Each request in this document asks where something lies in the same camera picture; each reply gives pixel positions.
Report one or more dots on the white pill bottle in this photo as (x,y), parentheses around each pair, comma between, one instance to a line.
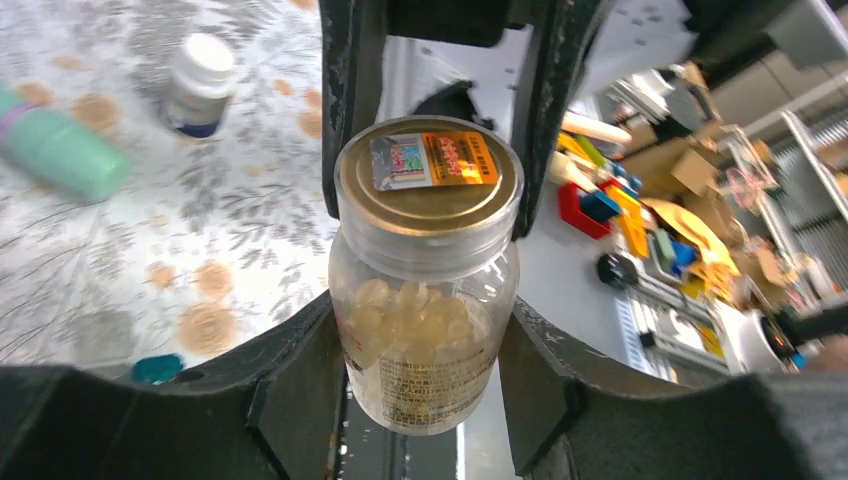
(201,84)

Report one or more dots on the dark blue block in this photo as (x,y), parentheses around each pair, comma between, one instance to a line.
(599,206)

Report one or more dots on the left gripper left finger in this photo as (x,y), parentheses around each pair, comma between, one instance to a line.
(264,410)

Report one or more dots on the mint green tube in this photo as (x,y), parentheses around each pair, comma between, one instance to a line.
(54,148)

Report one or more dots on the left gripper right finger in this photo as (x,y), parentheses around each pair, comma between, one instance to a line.
(573,413)

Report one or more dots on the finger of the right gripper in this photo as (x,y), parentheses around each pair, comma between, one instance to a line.
(353,39)
(562,34)

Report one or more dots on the floral table mat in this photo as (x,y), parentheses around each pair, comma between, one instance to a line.
(209,242)

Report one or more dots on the teal pill organizer box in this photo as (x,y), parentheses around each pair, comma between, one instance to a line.
(157,369)

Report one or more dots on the red plastic tray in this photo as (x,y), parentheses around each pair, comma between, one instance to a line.
(571,213)

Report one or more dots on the black round object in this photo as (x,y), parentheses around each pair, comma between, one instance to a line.
(617,271)

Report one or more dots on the amber glass pill bottle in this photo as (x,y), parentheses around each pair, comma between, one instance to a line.
(423,270)

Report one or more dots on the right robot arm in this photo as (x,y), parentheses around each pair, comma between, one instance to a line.
(483,24)

